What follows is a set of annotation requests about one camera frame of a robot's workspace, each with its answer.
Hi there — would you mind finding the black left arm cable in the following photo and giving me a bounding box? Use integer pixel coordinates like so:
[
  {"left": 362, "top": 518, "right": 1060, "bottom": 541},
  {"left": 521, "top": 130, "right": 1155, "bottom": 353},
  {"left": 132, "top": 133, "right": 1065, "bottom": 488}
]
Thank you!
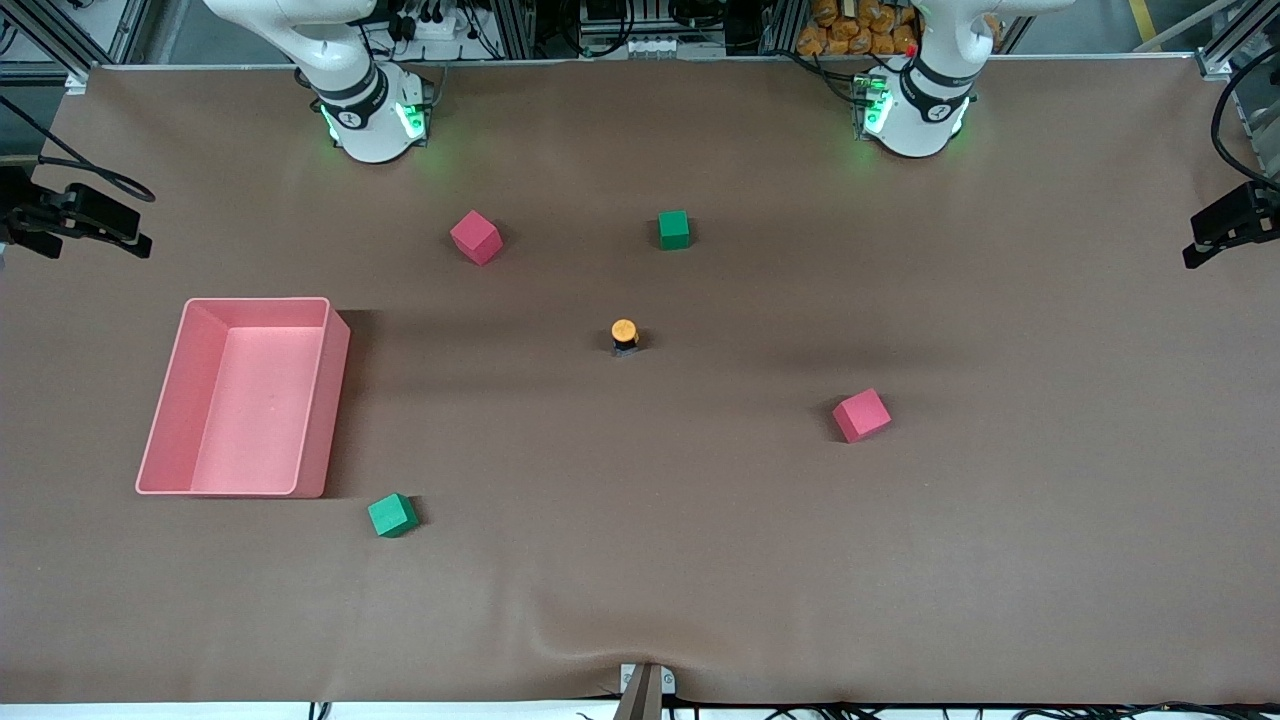
[{"left": 1210, "top": 45, "right": 1280, "bottom": 191}]

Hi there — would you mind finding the aluminium frame strut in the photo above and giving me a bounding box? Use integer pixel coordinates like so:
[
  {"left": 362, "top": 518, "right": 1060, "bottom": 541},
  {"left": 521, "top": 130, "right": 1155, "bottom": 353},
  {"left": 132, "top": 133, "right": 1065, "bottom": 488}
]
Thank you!
[
  {"left": 0, "top": 0, "right": 151, "bottom": 86},
  {"left": 1195, "top": 0, "right": 1280, "bottom": 76}
]

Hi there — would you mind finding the pink foam cube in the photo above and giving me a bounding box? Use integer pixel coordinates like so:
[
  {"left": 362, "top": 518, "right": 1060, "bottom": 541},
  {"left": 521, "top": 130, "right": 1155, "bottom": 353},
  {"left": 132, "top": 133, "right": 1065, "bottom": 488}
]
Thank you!
[
  {"left": 832, "top": 388, "right": 893, "bottom": 444},
  {"left": 449, "top": 210, "right": 503, "bottom": 267}
]

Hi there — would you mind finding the white terminal strip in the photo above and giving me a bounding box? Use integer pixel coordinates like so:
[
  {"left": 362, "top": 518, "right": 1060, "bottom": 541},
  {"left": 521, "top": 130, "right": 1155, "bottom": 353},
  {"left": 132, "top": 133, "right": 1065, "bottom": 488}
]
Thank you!
[{"left": 585, "top": 35, "right": 726, "bottom": 58}]

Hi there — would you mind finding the pink plastic tray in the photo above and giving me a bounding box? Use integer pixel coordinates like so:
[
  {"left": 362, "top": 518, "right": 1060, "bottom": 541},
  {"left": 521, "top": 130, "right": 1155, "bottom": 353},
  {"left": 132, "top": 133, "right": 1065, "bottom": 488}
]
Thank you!
[{"left": 135, "top": 297, "right": 351, "bottom": 499}]

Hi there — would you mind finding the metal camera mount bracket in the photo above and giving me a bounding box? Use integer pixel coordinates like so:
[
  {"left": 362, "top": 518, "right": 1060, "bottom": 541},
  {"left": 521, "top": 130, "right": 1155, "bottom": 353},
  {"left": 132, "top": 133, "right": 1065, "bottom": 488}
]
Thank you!
[{"left": 618, "top": 662, "right": 677, "bottom": 720}]

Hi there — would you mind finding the brown table cover sheet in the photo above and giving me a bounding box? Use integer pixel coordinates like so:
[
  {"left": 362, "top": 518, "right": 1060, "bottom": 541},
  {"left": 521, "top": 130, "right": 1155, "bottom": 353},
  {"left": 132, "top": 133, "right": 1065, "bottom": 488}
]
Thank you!
[{"left": 0, "top": 58, "right": 1280, "bottom": 706}]

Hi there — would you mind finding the bag of orange items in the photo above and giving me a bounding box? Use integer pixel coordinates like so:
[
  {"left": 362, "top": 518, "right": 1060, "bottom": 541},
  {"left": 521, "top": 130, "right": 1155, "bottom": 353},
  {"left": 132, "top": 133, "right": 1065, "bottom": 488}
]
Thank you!
[{"left": 797, "top": 0, "right": 921, "bottom": 57}]

